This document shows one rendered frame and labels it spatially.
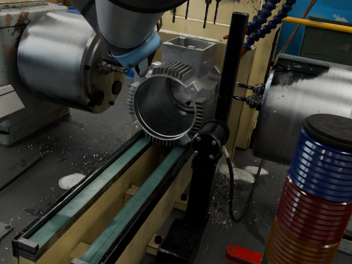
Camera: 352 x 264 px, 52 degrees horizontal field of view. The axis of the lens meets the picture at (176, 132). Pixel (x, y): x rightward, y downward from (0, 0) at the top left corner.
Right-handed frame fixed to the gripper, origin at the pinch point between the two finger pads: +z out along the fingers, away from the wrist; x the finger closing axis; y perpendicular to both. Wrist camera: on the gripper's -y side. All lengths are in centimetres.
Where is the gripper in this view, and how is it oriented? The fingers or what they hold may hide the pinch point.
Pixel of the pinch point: (139, 74)
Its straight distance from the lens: 81.2
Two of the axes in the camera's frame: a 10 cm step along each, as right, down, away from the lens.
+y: 3.5, -7.7, 5.4
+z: 0.6, 5.9, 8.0
